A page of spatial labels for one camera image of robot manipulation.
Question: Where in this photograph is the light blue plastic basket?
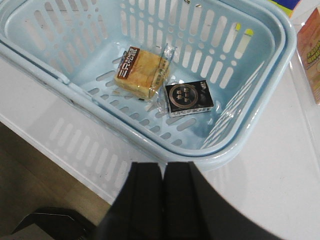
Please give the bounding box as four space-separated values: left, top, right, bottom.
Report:
0 0 297 166

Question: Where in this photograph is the orange snack box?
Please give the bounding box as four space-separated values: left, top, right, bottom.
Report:
297 6 320 105

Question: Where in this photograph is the black tissue pack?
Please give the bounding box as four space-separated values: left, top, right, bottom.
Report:
165 80 214 118

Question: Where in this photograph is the bread slice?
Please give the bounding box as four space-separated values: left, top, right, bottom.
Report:
114 44 177 111

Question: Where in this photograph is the colourful puzzle cube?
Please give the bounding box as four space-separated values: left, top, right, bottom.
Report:
268 0 301 18

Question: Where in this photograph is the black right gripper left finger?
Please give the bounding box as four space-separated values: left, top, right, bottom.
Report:
93 162 163 240

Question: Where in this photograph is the clear acrylic display shelf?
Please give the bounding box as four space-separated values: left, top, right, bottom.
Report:
289 18 320 160

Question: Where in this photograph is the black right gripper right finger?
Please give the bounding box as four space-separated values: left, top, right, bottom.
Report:
163 162 278 240

